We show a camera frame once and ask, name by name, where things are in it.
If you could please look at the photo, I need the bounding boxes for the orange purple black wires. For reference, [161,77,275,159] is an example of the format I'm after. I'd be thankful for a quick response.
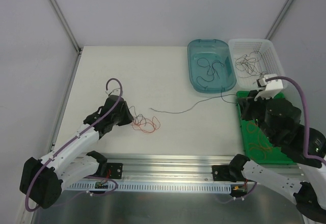
[129,106,161,134]

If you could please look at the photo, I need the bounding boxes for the black white striped wire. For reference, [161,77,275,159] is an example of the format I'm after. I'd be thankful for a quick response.
[239,57,268,85]

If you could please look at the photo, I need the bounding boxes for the dark wire pulled from tangle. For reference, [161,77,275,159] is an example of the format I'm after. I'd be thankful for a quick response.
[235,51,262,76]

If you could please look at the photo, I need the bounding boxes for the grey purple wire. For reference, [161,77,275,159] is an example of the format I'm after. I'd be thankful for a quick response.
[149,88,240,115]

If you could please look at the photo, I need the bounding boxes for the dark thin wire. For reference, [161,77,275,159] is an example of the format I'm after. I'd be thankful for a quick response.
[196,57,226,90]

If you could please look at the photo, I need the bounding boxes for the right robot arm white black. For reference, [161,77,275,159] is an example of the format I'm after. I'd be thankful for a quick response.
[228,91,325,223]

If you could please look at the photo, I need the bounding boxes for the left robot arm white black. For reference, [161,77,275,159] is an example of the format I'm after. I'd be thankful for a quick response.
[19,95,133,212]

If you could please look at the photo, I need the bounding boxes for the green plastic tray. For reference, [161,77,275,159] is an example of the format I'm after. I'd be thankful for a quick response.
[237,105,295,165]

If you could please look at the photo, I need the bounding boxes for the white perforated plastic basket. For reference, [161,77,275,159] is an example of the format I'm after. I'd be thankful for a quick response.
[228,39,285,91]

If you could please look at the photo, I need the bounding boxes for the teal transparent plastic bin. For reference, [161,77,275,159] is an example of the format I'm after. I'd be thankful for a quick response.
[187,39,236,94]

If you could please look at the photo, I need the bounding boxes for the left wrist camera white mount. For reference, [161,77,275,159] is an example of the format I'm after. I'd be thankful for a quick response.
[105,88,120,96]

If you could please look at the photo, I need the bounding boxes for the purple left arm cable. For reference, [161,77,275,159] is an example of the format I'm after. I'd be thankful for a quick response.
[24,78,125,212]

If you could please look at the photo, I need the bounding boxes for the orange wire in green tray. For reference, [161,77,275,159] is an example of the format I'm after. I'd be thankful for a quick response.
[248,142,273,160]

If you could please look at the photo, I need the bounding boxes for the black wire in basket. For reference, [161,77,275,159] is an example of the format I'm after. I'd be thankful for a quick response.
[234,55,258,76]

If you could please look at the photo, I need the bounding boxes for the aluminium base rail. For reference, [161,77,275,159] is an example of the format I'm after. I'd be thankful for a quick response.
[32,154,308,184]

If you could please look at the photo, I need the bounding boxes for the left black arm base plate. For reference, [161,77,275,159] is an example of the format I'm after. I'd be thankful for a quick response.
[95,162,123,179]

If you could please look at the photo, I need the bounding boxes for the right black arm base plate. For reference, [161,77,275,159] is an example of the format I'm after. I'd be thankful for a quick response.
[211,165,246,182]

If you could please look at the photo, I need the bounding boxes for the left aluminium frame post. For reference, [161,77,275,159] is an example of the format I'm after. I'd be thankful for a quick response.
[49,0,82,54]

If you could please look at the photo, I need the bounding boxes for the aluminium frame post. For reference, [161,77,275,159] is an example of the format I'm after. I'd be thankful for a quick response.
[265,0,295,40]
[49,0,82,54]

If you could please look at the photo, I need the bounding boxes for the white slotted cable duct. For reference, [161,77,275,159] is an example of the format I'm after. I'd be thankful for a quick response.
[67,181,231,194]

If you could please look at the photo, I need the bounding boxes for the right aluminium frame post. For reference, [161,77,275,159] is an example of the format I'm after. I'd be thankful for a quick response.
[265,0,295,40]

